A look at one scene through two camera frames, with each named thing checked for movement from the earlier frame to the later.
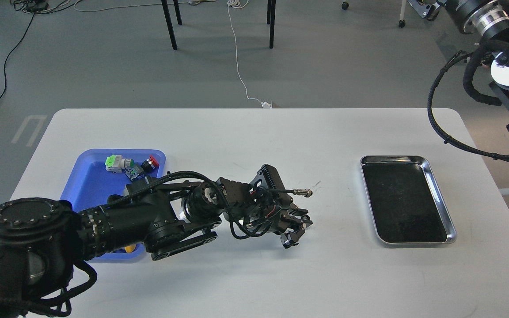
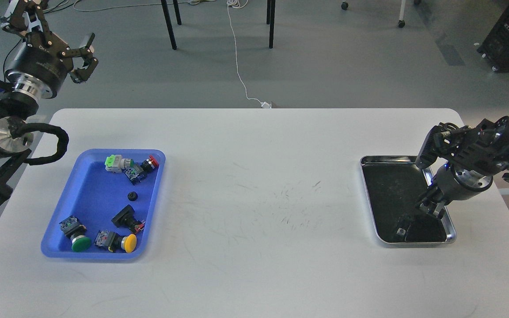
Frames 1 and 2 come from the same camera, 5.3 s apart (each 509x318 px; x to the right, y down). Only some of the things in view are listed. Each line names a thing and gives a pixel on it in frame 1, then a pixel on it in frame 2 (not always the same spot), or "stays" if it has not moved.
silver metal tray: [405, 204] stays
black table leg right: [271, 16] stays
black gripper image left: [258, 209] → [35, 66]
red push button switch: [138, 170] stays
